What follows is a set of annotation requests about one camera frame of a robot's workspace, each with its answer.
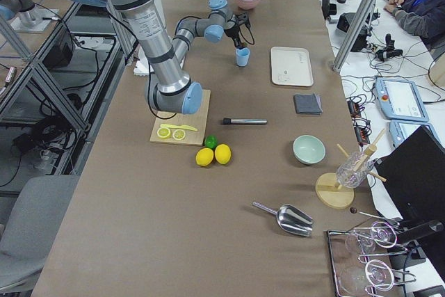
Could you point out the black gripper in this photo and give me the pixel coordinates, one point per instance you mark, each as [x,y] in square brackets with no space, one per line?
[233,32]

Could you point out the steel muddler black tip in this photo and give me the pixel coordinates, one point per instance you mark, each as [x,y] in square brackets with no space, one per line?
[244,121]

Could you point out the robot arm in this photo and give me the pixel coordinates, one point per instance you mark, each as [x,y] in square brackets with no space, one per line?
[172,89]

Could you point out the light blue plastic cup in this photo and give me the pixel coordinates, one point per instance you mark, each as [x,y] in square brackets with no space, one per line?
[242,56]

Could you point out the wooden cup tree stand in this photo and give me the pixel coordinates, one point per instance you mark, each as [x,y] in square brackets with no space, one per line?
[331,193]

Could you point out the steel ice scoop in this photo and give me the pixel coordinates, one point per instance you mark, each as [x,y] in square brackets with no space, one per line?
[290,219]

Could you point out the cream rabbit tray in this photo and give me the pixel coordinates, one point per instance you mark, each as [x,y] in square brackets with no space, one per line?
[291,66]

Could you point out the wooden cutting board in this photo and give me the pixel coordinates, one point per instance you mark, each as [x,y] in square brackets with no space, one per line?
[197,120]

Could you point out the grey folded cloth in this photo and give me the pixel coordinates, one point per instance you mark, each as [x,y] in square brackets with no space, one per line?
[307,104]

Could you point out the green lime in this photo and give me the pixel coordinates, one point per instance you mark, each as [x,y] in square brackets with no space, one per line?
[211,142]

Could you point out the lemon slice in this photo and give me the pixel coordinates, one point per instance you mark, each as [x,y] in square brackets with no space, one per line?
[163,133]
[179,134]

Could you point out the yellow plastic knife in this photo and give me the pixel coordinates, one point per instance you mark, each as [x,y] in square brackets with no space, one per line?
[185,127]

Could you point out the yellow lemon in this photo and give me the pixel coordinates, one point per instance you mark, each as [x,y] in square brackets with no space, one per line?
[204,157]
[223,154]

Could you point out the mint green bowl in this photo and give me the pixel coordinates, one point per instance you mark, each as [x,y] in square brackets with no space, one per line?
[308,149]

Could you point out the teach pendant tablet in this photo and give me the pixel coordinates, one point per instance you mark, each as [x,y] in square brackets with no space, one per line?
[400,99]
[400,130]

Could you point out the clear glass on stand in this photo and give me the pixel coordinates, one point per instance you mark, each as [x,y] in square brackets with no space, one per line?
[354,170]

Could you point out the seated person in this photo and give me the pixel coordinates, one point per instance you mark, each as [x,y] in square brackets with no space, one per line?
[422,18]

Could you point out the black monitor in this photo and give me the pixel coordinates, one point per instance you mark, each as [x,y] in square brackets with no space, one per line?
[414,174]

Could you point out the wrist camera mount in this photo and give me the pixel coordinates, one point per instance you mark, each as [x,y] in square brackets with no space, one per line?
[243,19]

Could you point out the aluminium frame post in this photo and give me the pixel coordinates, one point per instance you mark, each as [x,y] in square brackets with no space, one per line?
[352,33]

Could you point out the wire glass rack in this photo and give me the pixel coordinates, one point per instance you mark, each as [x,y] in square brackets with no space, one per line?
[359,260]

